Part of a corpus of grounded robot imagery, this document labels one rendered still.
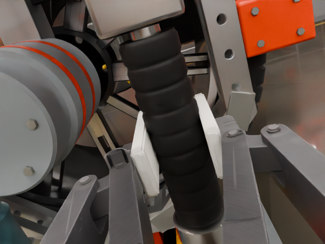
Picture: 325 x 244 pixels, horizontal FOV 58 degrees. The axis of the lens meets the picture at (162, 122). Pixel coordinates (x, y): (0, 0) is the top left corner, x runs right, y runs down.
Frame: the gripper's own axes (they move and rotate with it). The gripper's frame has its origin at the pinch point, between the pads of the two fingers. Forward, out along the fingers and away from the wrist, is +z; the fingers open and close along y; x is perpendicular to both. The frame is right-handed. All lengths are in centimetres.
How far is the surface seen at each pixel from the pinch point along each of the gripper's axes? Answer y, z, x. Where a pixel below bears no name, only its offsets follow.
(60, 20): -30, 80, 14
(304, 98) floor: 84, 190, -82
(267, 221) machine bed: 17, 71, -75
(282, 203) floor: 28, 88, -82
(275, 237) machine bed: 17, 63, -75
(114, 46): -16, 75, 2
